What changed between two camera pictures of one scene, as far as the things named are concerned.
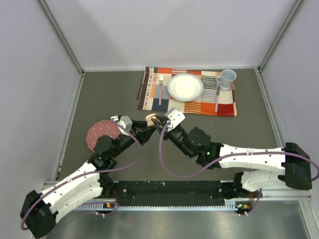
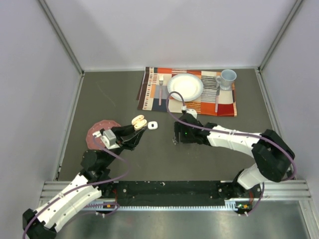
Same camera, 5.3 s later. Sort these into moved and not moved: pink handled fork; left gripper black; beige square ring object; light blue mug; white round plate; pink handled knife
Moved: beige square ring object; left gripper black
Not moved: white round plate; pink handled knife; pink handled fork; light blue mug
